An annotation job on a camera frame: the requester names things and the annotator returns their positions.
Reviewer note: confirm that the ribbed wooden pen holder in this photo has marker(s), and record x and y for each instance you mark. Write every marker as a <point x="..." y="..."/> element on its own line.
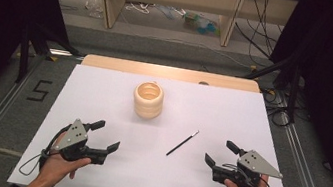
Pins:
<point x="147" y="104"/>

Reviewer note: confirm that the white table mat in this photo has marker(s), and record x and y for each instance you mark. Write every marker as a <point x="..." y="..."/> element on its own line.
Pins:
<point x="174" y="182"/>

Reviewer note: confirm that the colourful plastic bottles bundle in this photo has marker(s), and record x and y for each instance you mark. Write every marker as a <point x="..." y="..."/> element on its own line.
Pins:
<point x="200" y="24"/>

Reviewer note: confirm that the person's left hand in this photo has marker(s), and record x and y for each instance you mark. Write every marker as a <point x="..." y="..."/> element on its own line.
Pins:
<point x="56" y="167"/>

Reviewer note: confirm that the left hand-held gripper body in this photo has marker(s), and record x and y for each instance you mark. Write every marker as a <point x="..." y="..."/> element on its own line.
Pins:
<point x="75" y="136"/>

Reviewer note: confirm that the clear plastic bag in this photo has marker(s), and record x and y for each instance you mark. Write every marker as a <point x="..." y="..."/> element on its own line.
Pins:
<point x="95" y="6"/>

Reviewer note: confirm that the thin black pen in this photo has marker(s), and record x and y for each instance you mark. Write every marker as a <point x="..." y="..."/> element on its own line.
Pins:
<point x="182" y="143"/>

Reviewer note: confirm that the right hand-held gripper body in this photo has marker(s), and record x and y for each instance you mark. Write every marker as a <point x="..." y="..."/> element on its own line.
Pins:
<point x="253" y="163"/>

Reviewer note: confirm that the black metal stand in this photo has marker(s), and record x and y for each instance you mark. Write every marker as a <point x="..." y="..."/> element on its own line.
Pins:
<point x="26" y="51"/>
<point x="292" y="86"/>

